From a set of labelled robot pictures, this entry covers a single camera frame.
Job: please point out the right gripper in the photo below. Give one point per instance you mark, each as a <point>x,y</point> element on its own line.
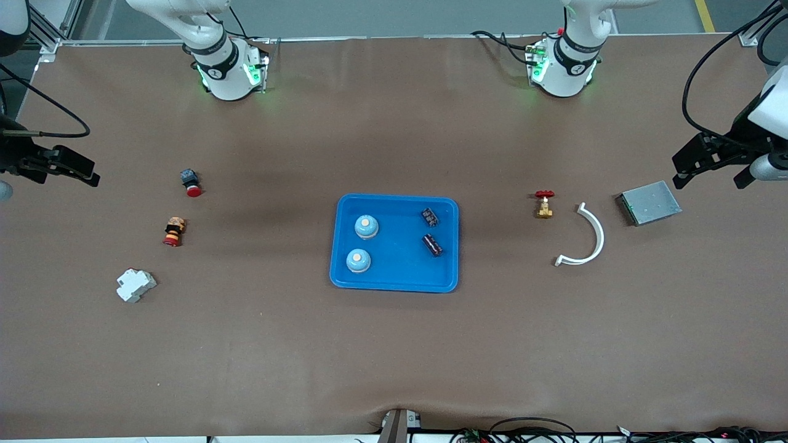
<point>17,159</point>

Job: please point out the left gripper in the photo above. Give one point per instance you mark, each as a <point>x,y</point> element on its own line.
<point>736,140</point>

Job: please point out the short dark electrolytic capacitor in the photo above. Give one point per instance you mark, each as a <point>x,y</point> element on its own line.
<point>431,217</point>

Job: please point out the long dark electrolytic capacitor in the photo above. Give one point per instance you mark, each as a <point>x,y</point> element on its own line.
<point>432,245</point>

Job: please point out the blue dome call bell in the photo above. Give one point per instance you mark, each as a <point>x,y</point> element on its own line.
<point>358,261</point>
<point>366,227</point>

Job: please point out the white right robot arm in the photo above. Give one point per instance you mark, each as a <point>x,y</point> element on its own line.
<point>228,74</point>

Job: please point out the blue plastic tray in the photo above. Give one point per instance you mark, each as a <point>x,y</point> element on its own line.
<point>394,271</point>

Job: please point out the silver metal module box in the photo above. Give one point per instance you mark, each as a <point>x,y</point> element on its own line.
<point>649,204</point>

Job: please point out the red emergency button orange body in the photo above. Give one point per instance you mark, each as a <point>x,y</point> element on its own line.
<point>174,232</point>

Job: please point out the red push button black body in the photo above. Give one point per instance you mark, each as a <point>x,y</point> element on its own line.
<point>189,179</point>

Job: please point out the white circuit breaker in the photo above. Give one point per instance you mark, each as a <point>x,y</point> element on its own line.
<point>135,285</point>

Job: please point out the brown table mat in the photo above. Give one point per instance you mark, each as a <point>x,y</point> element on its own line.
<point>394,357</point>

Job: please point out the aluminium frame corner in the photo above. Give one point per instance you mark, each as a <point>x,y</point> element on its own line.
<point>748,38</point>
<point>52,44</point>

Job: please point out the white curved plastic bracket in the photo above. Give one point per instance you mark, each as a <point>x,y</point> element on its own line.
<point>600,239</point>

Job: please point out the aluminium profile bracket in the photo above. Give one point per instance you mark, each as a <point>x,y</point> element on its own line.
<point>397,427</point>

